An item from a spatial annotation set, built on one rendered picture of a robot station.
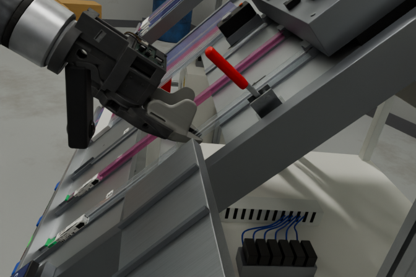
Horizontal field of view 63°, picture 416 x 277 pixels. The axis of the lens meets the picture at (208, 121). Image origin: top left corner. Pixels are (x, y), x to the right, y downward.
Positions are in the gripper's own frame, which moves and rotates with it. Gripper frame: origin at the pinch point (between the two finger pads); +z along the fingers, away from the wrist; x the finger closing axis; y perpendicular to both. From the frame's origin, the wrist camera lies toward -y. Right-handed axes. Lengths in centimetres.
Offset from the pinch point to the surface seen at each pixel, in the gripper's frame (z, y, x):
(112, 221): -3.0, -14.9, -4.6
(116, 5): -46, -95, 532
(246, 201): 30.6, -17.3, 23.8
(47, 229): -8.3, -31.4, 5.6
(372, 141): 75, 11, 56
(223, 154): 0.9, 4.3, -9.7
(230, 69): -3.7, 12.2, -6.8
